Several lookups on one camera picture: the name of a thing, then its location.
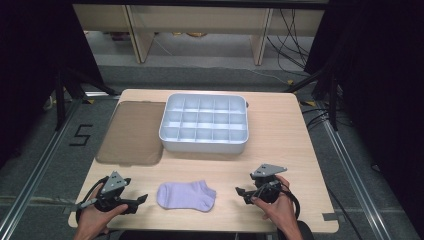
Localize white divided storage box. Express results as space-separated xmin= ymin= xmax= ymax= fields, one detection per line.
xmin=158 ymin=92 xmax=250 ymax=155

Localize beige wooden desk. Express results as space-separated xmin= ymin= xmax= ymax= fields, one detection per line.
xmin=72 ymin=3 xmax=326 ymax=66

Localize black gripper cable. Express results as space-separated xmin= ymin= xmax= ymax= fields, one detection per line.
xmin=279 ymin=188 xmax=301 ymax=221
xmin=75 ymin=175 xmax=111 ymax=224

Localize black hanging cable bundle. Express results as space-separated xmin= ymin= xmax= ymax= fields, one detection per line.
xmin=265 ymin=8 xmax=312 ymax=73

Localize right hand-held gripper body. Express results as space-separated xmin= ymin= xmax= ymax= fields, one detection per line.
xmin=249 ymin=163 xmax=285 ymax=205

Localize black curtain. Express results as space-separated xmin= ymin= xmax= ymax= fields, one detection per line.
xmin=0 ymin=0 xmax=105 ymax=168
xmin=303 ymin=0 xmax=424 ymax=231

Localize person's right hand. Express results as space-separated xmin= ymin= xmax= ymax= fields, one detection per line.
xmin=250 ymin=175 xmax=298 ymax=233

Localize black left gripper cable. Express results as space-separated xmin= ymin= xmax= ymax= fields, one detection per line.
xmin=75 ymin=175 xmax=111 ymax=224

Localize person's left hand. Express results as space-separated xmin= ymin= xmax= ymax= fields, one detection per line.
xmin=74 ymin=183 xmax=129 ymax=238

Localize black metal stand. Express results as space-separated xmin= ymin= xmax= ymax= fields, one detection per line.
xmin=283 ymin=66 xmax=340 ymax=133
xmin=54 ymin=66 xmax=120 ymax=132

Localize aluminium floor rail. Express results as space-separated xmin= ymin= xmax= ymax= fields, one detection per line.
xmin=0 ymin=98 xmax=84 ymax=240
xmin=320 ymin=118 xmax=395 ymax=240

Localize black floor cables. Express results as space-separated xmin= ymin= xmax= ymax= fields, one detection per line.
xmin=300 ymin=105 xmax=335 ymax=130

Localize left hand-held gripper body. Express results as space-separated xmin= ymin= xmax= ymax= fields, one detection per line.
xmin=94 ymin=170 xmax=140 ymax=215

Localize translucent brown box lid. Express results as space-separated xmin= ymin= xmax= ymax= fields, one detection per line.
xmin=95 ymin=100 xmax=167 ymax=167

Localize lilac ankle sock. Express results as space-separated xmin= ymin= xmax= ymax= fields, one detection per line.
xmin=156 ymin=179 xmax=217 ymax=213

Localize thin black floor cable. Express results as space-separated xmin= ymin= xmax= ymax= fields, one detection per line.
xmin=327 ymin=185 xmax=365 ymax=240

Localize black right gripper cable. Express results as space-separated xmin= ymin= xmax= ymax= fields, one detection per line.
xmin=279 ymin=188 xmax=301 ymax=221

